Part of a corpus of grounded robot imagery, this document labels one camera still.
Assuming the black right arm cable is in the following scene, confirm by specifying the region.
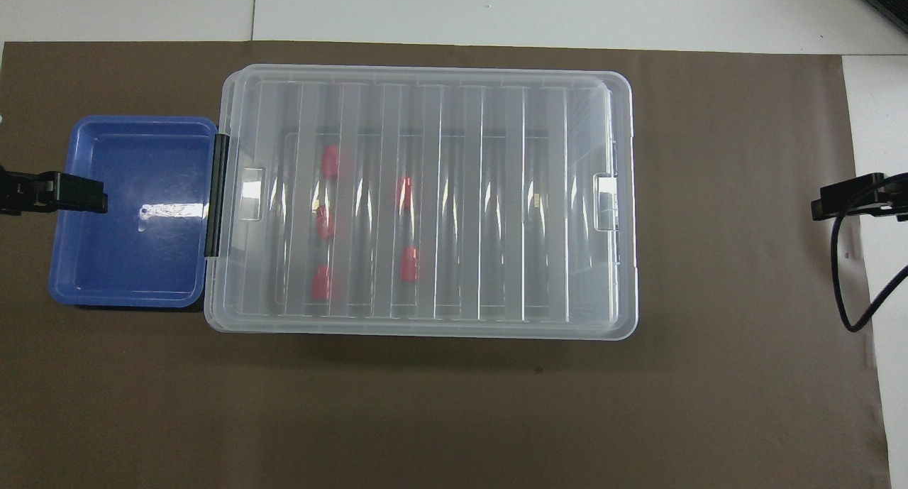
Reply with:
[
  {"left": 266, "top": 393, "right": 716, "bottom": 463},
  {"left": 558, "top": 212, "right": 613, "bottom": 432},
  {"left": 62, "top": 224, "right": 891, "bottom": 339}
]
[{"left": 834, "top": 191, "right": 908, "bottom": 333}]

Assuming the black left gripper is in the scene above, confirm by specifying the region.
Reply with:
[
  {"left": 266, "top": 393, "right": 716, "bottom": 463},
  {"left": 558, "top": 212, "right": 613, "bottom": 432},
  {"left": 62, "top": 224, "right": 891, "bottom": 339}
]
[{"left": 0, "top": 166, "right": 109, "bottom": 216}]

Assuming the blue plastic tray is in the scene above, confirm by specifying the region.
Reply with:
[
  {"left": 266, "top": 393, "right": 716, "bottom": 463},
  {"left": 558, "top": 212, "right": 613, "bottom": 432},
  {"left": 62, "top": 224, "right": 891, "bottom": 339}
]
[{"left": 48, "top": 115, "right": 218, "bottom": 309}]

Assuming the clear plastic box lid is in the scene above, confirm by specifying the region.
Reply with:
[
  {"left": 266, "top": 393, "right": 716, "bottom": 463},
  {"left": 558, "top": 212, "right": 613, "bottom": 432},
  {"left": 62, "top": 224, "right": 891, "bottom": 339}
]
[{"left": 213, "top": 65, "right": 639, "bottom": 341}]

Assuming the clear plastic storage box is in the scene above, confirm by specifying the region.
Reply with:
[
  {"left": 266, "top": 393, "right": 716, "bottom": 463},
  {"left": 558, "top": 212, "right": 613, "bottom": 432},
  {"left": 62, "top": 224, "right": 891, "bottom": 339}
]
[{"left": 204, "top": 67, "right": 638, "bottom": 337}]

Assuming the brown table mat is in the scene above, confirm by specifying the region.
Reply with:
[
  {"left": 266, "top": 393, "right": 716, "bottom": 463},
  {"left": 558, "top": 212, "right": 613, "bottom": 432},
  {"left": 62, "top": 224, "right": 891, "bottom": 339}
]
[{"left": 0, "top": 40, "right": 891, "bottom": 489}]

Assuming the black box latch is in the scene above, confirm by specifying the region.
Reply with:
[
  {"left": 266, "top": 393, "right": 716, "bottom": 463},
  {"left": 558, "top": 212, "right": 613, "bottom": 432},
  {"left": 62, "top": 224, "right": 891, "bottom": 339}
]
[{"left": 205, "top": 134, "right": 230, "bottom": 258}]

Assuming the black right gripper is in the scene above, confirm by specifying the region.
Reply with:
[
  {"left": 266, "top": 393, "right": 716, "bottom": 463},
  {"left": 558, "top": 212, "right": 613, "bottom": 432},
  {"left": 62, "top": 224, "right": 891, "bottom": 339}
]
[{"left": 812, "top": 173, "right": 908, "bottom": 222}]

